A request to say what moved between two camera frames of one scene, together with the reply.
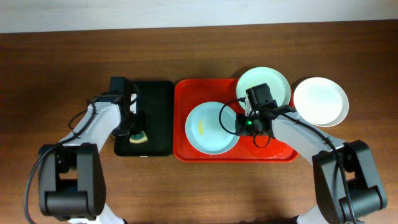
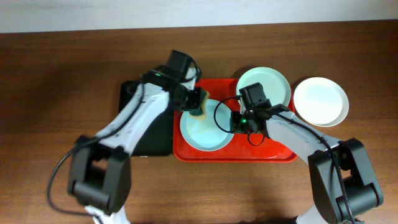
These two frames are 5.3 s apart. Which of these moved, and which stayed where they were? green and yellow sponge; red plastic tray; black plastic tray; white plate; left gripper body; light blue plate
Moved: left gripper body; green and yellow sponge
Stayed: light blue plate; black plastic tray; red plastic tray; white plate
